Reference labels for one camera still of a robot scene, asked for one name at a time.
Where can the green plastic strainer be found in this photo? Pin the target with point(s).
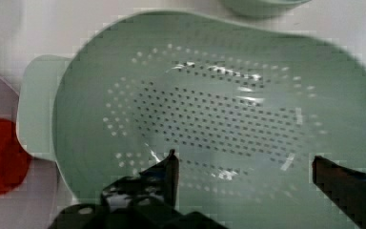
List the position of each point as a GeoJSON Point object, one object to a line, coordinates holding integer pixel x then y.
{"type": "Point", "coordinates": [246, 110]}

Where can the grey round plate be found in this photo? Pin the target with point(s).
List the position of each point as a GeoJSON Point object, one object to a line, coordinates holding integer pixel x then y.
{"type": "Point", "coordinates": [27, 185]}

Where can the green mug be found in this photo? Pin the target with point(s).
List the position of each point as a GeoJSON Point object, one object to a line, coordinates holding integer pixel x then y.
{"type": "Point", "coordinates": [261, 8]}

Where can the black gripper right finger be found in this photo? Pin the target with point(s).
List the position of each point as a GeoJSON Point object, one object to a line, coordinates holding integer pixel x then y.
{"type": "Point", "coordinates": [345, 187]}

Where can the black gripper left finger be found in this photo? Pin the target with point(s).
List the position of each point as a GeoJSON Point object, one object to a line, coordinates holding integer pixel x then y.
{"type": "Point", "coordinates": [159, 181]}

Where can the red ketchup bottle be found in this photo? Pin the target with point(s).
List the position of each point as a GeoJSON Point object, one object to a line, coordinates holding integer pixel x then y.
{"type": "Point", "coordinates": [14, 160]}

